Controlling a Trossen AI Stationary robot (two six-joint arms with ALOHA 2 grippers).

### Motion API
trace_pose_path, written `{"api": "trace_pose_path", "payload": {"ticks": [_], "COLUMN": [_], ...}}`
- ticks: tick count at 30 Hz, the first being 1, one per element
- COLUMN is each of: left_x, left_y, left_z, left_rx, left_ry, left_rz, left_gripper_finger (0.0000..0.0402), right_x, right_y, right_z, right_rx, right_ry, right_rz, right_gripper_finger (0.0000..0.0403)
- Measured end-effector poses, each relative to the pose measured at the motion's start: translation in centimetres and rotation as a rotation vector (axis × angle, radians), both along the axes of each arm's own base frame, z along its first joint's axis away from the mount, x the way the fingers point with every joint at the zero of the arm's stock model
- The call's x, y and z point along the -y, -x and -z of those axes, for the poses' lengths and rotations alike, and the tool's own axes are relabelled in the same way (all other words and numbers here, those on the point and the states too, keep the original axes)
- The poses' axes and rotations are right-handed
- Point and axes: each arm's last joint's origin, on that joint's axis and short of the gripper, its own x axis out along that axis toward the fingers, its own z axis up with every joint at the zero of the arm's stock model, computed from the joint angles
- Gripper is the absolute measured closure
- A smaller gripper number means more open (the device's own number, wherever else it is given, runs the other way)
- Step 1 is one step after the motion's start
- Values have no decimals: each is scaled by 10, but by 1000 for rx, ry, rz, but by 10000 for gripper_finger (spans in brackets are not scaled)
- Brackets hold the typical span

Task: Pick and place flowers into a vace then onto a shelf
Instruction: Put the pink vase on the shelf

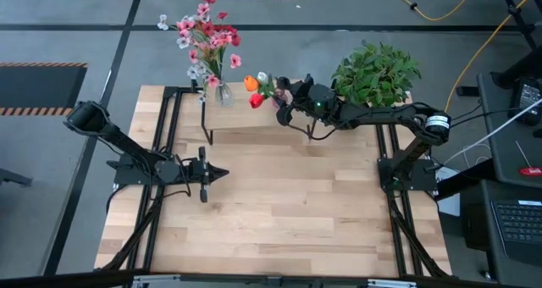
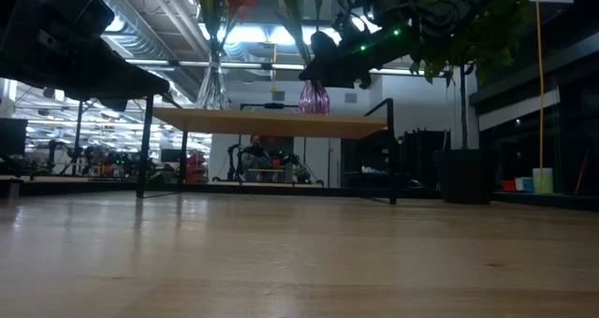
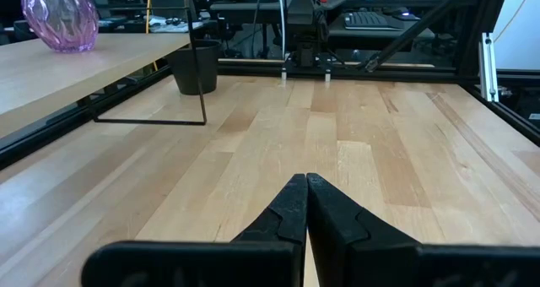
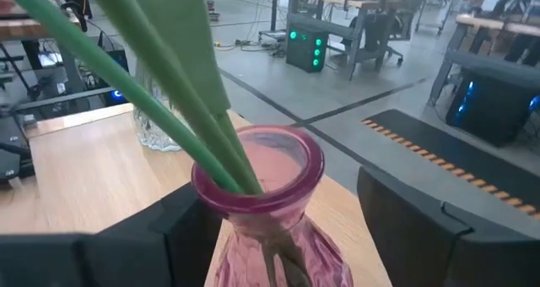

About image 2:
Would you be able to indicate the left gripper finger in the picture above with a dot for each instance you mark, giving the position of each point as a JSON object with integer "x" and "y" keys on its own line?
{"x": 114, "y": 105}
{"x": 150, "y": 86}

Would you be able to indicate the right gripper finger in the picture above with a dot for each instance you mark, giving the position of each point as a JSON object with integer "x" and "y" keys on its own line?
{"x": 364, "y": 77}
{"x": 323, "y": 61}

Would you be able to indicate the purple glass vase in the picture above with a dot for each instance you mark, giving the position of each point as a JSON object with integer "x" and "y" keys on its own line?
{"x": 313, "y": 98}

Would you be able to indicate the clear glass vase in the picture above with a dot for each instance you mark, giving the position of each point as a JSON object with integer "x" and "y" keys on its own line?
{"x": 213, "y": 91}

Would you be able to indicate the red artificial flower spray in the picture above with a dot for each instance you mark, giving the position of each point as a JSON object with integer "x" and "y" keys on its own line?
{"x": 224, "y": 4}

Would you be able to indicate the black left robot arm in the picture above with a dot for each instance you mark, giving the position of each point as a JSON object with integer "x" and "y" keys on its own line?
{"x": 56, "y": 4}

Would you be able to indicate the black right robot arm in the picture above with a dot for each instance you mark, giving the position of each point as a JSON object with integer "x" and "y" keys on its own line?
{"x": 449, "y": 0}

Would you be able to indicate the green potted plant black pot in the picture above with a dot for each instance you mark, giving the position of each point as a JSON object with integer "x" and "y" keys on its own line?
{"x": 472, "y": 42}

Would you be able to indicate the person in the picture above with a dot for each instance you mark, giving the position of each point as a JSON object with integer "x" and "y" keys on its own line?
{"x": 255, "y": 156}

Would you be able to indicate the red container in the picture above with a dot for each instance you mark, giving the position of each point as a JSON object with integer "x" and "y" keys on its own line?
{"x": 508, "y": 185}

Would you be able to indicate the blue white container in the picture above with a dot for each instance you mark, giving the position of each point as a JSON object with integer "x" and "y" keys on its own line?
{"x": 525, "y": 184}

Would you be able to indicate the light green cylinder container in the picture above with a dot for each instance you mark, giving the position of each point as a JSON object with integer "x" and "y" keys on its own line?
{"x": 543, "y": 181}

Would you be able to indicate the wooden shelf black frame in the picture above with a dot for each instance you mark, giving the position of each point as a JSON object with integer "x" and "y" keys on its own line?
{"x": 267, "y": 121}

